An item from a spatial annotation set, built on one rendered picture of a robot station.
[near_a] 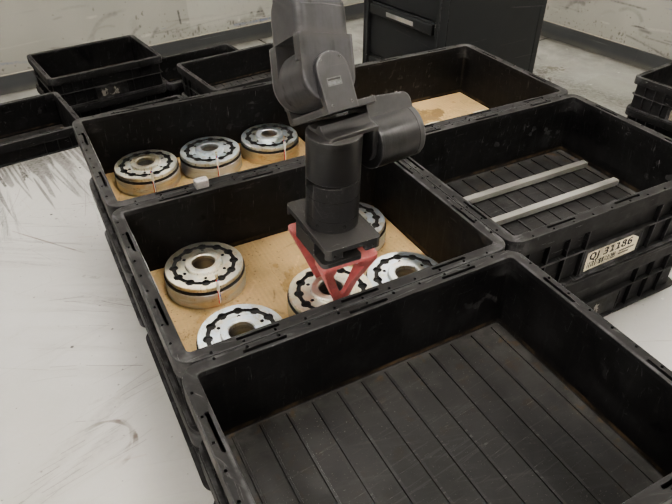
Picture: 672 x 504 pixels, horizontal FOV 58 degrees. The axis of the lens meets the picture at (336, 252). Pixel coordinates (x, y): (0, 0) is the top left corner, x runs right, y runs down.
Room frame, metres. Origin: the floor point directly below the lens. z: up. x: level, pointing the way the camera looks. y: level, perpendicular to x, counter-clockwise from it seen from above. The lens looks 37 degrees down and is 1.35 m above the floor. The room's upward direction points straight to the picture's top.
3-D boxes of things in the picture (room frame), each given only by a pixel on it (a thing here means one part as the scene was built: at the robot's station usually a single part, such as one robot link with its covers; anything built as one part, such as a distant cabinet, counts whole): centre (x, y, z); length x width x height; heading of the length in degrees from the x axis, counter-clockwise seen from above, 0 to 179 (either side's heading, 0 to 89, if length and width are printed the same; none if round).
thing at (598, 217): (0.79, -0.31, 0.92); 0.40 x 0.30 x 0.02; 118
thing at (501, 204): (0.79, -0.31, 0.87); 0.40 x 0.30 x 0.11; 118
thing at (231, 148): (0.93, 0.22, 0.86); 0.10 x 0.10 x 0.01
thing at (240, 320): (0.49, 0.11, 0.86); 0.05 x 0.05 x 0.01
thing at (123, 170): (0.88, 0.31, 0.86); 0.10 x 0.10 x 0.01
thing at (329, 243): (0.54, 0.00, 1.00); 0.10 x 0.07 x 0.07; 28
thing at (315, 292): (0.54, 0.01, 0.88); 0.05 x 0.05 x 0.01
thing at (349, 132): (0.55, 0.00, 1.06); 0.07 x 0.06 x 0.07; 125
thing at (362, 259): (0.53, 0.00, 0.93); 0.07 x 0.07 x 0.09; 28
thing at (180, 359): (0.60, 0.04, 0.92); 0.40 x 0.30 x 0.02; 118
